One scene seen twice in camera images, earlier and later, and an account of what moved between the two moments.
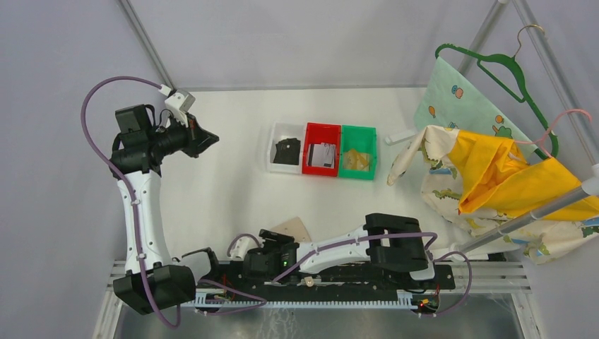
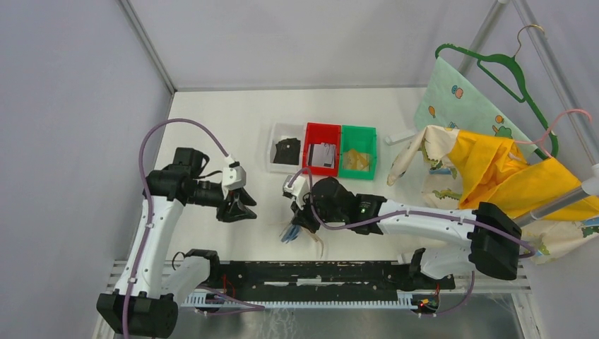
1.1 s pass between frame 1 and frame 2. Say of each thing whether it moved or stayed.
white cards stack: stayed
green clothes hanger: stayed
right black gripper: moved
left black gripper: moved
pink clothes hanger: stayed
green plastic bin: stayed
